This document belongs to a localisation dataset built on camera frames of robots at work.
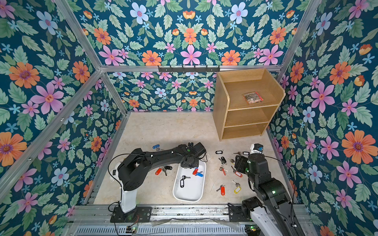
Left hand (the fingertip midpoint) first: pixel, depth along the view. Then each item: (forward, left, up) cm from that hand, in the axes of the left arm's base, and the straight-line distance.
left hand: (196, 164), depth 90 cm
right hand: (-7, -22, +20) cm, 30 cm away
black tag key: (+6, -32, -1) cm, 32 cm away
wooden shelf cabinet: (+24, -26, +14) cm, 38 cm away
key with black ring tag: (+2, -17, -2) cm, 17 cm away
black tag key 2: (+8, -15, -1) cm, 17 cm away
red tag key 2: (-7, -24, -2) cm, 25 cm away
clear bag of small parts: (+23, -34, +32) cm, 52 cm away
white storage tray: (-11, +5, -2) cm, 12 cm away
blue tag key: (+15, +27, 0) cm, 31 cm away
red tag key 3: (-16, -14, -2) cm, 21 cm away
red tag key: (-5, -16, -1) cm, 17 cm away
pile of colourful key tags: (-5, +1, 0) cm, 5 cm away
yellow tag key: (-16, -23, -2) cm, 28 cm away
